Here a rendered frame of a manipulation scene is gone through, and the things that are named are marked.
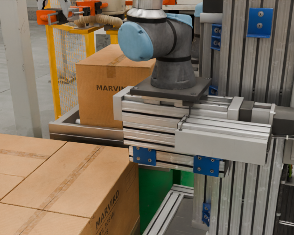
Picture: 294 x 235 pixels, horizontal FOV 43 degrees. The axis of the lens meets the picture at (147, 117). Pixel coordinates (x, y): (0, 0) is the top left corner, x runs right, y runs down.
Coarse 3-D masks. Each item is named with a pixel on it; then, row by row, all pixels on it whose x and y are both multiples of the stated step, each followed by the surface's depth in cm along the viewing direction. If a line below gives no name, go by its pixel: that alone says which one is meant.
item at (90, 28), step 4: (88, 24) 189; (92, 24) 195; (72, 28) 184; (76, 28) 184; (80, 28) 183; (84, 28) 183; (88, 28) 184; (92, 28) 186; (96, 28) 190; (100, 28) 196; (72, 32) 182; (76, 32) 182; (80, 32) 181; (84, 32) 181; (88, 32) 181
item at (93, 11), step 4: (84, 0) 171; (88, 0) 170; (92, 0) 170; (96, 0) 169; (76, 4) 165; (80, 4) 164; (84, 4) 163; (88, 4) 163; (92, 4) 162; (96, 4) 163; (100, 4) 168; (92, 8) 163; (96, 8) 165; (100, 8) 170; (92, 12) 164; (96, 12) 164; (100, 12) 168
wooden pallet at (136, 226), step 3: (138, 219) 204; (135, 222) 200; (138, 222) 204; (135, 225) 199; (138, 225) 205; (135, 228) 200; (138, 228) 205; (132, 231) 194; (135, 231) 200; (138, 231) 206; (129, 234) 191; (132, 234) 195; (135, 234) 201; (138, 234) 206
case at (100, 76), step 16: (112, 48) 234; (80, 64) 195; (96, 64) 193; (112, 64) 193; (128, 64) 192; (144, 64) 192; (80, 80) 198; (96, 80) 196; (112, 80) 194; (128, 80) 192; (80, 96) 201; (96, 96) 199; (112, 96) 197; (80, 112) 205; (96, 112) 202; (112, 112) 200
